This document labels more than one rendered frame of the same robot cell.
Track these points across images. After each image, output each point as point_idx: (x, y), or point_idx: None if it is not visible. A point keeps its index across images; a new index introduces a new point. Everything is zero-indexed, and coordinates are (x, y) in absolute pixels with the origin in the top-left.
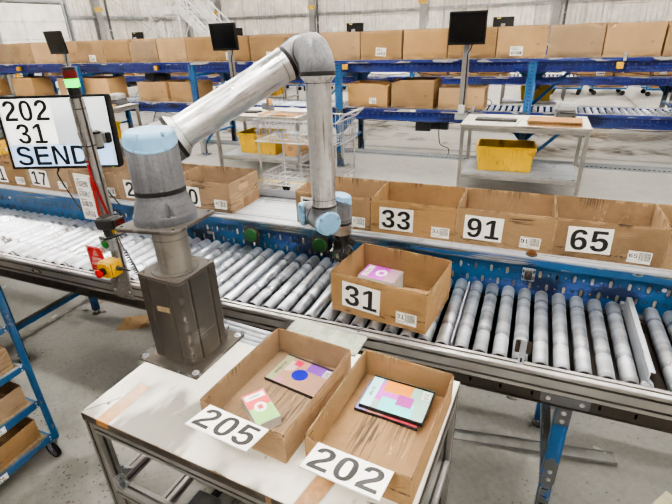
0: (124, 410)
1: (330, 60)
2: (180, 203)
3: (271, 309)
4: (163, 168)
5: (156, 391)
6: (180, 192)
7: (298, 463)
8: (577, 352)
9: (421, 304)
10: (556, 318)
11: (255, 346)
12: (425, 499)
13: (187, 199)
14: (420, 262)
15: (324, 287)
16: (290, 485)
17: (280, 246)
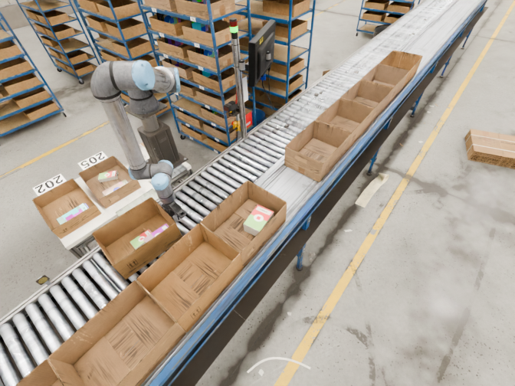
0: (143, 146)
1: (91, 86)
2: (130, 103)
3: (178, 188)
4: None
5: (146, 152)
6: (131, 99)
7: (82, 185)
8: (26, 325)
9: (98, 235)
10: (54, 339)
11: (151, 179)
12: (83, 250)
13: (133, 104)
14: (137, 253)
15: (190, 217)
16: (77, 182)
17: None
